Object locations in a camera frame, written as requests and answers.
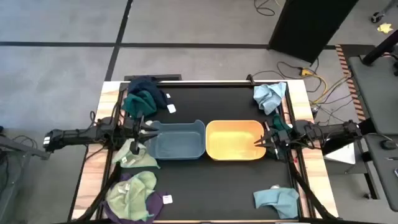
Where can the black caster wheel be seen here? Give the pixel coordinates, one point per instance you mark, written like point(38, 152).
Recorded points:
point(377, 17)

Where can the black desk pole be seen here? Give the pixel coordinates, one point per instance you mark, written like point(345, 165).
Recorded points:
point(379, 49)

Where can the wooden table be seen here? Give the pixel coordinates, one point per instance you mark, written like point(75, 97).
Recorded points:
point(93, 177)

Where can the navy blue towel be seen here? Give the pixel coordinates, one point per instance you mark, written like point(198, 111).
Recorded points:
point(150, 87)

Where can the grey desk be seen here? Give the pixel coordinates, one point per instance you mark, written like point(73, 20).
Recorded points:
point(377, 90)

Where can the dark green towel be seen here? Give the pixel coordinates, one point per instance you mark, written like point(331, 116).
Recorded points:
point(140, 104)
point(280, 124)

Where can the black cabinet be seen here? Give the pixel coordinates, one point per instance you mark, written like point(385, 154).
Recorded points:
point(308, 25)

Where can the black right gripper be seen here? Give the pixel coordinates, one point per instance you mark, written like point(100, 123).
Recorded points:
point(280, 140)

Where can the white box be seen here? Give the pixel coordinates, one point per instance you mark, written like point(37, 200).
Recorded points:
point(342, 155)

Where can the black table mat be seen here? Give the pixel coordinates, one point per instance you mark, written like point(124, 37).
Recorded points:
point(214, 186)

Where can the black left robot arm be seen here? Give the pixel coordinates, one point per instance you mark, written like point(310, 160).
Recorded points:
point(77, 137)

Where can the purple towel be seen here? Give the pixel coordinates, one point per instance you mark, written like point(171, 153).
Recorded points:
point(155, 205)

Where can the light green towel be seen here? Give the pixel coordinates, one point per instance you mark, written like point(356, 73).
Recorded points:
point(130, 196)
point(143, 160)

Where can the grey metal stand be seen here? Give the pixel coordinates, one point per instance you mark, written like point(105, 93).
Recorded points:
point(15, 174)

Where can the black computer mouse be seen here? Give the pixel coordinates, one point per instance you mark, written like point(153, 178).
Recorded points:
point(388, 144)

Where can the light blue towel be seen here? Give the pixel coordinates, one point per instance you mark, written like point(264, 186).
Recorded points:
point(280, 200)
point(269, 95)

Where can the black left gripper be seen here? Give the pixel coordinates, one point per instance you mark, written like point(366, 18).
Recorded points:
point(132, 130)

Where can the yellow paper star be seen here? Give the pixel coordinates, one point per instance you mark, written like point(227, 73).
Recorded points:
point(385, 28)

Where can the yellow plastic basket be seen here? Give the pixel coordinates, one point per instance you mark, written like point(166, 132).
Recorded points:
point(233, 140)

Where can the blue plastic basket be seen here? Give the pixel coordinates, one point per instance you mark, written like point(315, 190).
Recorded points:
point(177, 143)

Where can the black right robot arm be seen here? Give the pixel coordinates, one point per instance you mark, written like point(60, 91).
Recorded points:
point(326, 130)

